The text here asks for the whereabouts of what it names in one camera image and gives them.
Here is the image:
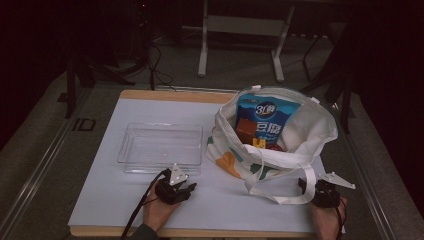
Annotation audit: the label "black stand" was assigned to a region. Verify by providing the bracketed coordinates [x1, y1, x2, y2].
[299, 66, 354, 134]
[64, 56, 136, 119]

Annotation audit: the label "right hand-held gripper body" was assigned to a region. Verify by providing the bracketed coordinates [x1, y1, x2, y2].
[312, 171, 356, 208]

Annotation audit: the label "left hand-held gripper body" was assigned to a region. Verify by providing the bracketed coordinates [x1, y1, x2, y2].
[154, 163, 189, 205]

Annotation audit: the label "white canvas tote bag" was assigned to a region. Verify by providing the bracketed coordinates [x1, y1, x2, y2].
[205, 84, 339, 205]

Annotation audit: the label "person's left hand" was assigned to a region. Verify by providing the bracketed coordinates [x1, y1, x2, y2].
[143, 186, 181, 231]

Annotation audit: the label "blue snack pouch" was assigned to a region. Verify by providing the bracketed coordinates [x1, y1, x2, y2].
[234, 93, 303, 148]

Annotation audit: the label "person's right hand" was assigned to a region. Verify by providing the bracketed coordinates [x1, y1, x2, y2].
[311, 199, 348, 240]

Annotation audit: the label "white metal stand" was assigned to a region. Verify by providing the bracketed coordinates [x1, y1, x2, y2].
[197, 0, 296, 84]

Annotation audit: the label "black floor cables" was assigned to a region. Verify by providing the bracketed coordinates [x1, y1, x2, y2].
[146, 43, 176, 92]

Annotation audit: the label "clear plastic tray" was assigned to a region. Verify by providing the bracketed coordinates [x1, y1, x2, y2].
[116, 122, 204, 176]

